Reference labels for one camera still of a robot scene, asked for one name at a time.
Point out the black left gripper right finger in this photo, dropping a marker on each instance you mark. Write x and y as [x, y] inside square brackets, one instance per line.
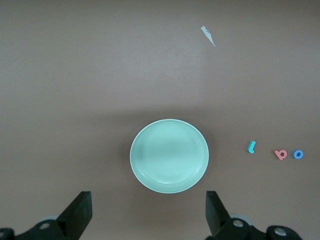
[215, 212]

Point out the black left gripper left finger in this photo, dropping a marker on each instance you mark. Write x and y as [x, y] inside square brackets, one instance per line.
[77, 212]

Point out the teal letter l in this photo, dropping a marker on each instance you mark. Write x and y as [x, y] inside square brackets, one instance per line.
[251, 147]

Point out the pink letter b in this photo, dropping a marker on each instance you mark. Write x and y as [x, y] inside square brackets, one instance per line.
[277, 153]

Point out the blue letter o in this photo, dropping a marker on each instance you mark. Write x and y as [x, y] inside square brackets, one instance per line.
[294, 154]

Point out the green plate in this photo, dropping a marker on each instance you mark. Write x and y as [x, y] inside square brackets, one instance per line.
[168, 155]

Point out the brown table cover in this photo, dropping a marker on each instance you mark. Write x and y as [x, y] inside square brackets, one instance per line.
[75, 75]

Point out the white paper scrap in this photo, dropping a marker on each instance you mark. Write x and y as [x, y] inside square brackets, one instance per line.
[206, 32]

